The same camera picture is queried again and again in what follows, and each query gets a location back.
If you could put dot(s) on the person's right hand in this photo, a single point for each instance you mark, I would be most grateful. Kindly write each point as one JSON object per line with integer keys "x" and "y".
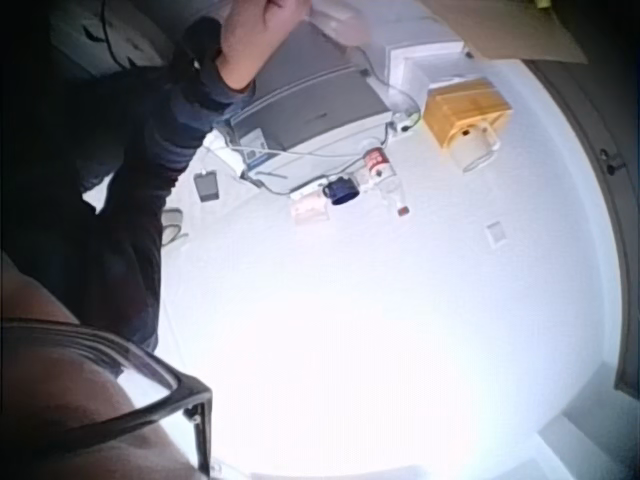
{"x": 270, "y": 20}

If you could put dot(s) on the person's right fingers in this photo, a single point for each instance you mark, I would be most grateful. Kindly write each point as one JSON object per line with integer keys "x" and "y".
{"x": 289, "y": 8}

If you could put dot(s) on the translucent white plastic item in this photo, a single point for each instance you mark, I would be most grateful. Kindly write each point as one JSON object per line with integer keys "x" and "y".
{"x": 342, "y": 22}

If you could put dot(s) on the grey box appliance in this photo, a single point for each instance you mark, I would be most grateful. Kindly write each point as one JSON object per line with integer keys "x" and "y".
{"x": 320, "y": 105}

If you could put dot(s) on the white open box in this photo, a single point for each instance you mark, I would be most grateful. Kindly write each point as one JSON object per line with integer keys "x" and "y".
{"x": 425, "y": 51}

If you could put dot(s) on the red labelled jar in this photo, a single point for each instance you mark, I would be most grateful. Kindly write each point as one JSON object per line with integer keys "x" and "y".
{"x": 376, "y": 161}

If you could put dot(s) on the white power strip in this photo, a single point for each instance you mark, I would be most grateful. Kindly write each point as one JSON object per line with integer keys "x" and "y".
{"x": 312, "y": 186}

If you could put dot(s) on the dark blue mug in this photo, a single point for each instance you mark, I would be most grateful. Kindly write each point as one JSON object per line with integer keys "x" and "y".
{"x": 342, "y": 192}

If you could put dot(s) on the small grey device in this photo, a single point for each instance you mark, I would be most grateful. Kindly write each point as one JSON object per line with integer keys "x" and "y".
{"x": 206, "y": 186}

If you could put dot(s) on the yellow wooden box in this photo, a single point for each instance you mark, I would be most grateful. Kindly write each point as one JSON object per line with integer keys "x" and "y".
{"x": 462, "y": 110}

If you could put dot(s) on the pink packet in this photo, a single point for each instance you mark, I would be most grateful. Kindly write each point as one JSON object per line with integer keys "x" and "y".
{"x": 310, "y": 208}

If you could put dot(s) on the brown cardboard sheet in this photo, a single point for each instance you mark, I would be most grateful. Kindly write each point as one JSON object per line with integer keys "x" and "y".
{"x": 500, "y": 30}

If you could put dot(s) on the clear bottle with red cap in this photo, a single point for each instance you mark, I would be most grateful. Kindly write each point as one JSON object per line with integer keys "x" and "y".
{"x": 394, "y": 192}

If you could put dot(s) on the patterned grey cloth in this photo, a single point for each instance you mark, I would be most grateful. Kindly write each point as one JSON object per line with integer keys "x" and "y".
{"x": 80, "y": 47}

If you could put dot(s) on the clear glass mug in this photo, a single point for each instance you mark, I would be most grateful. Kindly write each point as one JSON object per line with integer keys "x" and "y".
{"x": 475, "y": 147}

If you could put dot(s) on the white square plate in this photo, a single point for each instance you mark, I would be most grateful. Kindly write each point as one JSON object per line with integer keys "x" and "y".
{"x": 496, "y": 233}

